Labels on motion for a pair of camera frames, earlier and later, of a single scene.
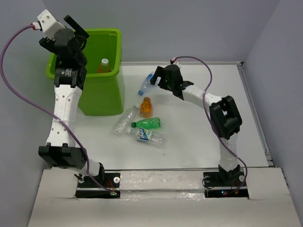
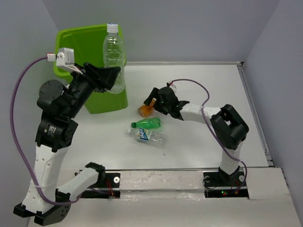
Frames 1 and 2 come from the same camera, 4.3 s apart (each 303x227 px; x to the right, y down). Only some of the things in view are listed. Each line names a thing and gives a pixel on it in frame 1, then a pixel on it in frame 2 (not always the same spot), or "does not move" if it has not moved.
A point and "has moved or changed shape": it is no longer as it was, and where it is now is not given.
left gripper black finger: (77, 28) → (106, 76)
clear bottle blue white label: (148, 136) does not move
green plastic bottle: (148, 123) does not move
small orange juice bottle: (146, 108) has moved or changed shape
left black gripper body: (48, 44) → (84, 87)
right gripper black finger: (158, 72) → (153, 94)
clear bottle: (124, 124) → (114, 55)
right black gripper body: (167, 84) → (161, 107)
